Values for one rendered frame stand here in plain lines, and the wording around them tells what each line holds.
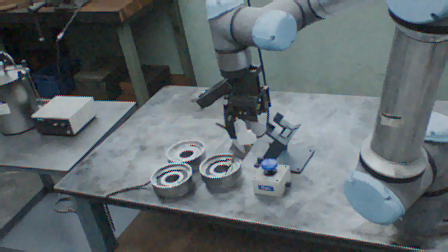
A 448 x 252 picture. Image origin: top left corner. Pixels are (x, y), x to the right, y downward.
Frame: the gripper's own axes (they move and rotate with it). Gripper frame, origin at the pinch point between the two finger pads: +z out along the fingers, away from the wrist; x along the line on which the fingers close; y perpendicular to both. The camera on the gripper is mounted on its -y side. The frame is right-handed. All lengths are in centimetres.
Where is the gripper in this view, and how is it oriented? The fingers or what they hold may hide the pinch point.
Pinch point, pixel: (242, 144)
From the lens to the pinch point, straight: 132.2
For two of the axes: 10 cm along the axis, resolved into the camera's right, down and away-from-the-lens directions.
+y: 8.7, 1.0, -4.8
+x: 4.6, -5.0, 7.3
